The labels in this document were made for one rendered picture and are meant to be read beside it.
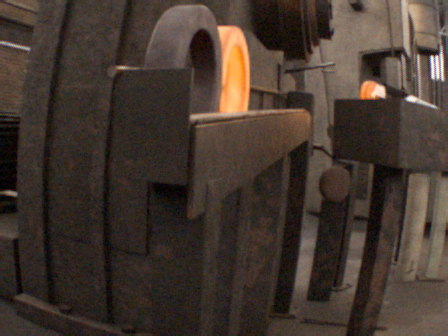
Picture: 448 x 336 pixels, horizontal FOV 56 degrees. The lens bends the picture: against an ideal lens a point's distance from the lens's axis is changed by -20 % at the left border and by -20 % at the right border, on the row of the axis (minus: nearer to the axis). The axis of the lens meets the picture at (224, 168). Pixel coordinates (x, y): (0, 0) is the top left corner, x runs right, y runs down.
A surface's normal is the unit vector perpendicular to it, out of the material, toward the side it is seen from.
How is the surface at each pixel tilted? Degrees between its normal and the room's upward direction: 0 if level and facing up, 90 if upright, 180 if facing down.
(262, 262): 90
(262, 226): 90
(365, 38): 90
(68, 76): 90
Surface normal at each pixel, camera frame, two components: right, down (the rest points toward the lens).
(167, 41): -0.21, -0.29
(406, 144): 0.36, 0.08
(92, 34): -0.25, 0.04
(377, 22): -0.47, 0.02
